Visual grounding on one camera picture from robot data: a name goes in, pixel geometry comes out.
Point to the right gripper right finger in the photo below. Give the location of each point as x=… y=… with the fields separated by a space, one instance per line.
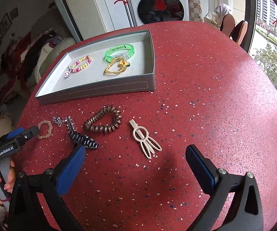
x=245 y=211

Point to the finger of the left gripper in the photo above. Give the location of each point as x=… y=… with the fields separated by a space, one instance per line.
x=29 y=133
x=15 y=132

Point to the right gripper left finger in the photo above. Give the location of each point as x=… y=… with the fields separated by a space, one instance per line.
x=25 y=211

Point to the silver star hair clip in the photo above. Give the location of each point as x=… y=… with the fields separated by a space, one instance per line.
x=68 y=121

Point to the black patterned hair clip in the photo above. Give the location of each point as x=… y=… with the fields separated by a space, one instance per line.
x=83 y=140

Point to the cream rabbit hair clip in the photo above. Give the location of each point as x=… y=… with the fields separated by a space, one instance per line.
x=148 y=144

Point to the grey jewelry tray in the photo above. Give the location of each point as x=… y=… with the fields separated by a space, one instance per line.
x=92 y=81

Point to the pile of clothes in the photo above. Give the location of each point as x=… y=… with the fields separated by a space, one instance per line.
x=19 y=61

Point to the green translucent bangle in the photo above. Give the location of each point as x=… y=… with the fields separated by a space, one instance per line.
x=123 y=50

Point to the brown chair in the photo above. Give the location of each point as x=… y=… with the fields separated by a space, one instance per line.
x=239 y=32
x=228 y=24

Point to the checkered cloth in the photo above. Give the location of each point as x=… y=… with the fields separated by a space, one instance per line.
x=195 y=11

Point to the white washing machine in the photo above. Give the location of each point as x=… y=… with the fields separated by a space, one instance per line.
x=156 y=11

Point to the wall picture frames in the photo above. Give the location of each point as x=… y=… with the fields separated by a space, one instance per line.
x=6 y=22

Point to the red handled mop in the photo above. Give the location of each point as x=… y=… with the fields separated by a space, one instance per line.
x=127 y=9

